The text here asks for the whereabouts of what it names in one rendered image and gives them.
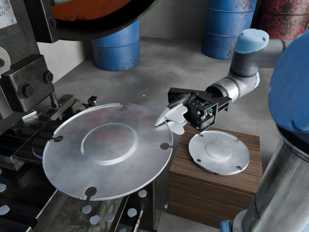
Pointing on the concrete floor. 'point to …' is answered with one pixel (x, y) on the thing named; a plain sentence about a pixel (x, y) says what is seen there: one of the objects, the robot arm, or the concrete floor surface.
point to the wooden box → (211, 183)
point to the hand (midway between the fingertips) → (157, 123)
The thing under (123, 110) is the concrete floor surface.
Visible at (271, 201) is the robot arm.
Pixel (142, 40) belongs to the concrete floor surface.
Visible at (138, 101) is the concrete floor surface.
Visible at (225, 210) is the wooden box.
